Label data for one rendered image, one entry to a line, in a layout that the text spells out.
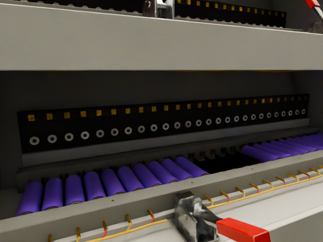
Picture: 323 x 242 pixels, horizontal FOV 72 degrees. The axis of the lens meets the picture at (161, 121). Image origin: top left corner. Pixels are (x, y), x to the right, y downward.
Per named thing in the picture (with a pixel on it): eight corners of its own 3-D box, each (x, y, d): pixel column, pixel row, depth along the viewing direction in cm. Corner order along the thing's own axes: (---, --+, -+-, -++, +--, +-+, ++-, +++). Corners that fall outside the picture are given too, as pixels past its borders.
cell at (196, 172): (185, 167, 33) (211, 186, 27) (174, 169, 32) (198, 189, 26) (185, 155, 32) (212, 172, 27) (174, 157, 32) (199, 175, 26)
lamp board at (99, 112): (308, 117, 49) (311, 93, 48) (21, 154, 28) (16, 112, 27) (304, 117, 50) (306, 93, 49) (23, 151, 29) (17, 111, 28)
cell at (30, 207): (44, 194, 26) (39, 228, 20) (26, 198, 25) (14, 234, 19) (42, 179, 25) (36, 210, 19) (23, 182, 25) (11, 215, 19)
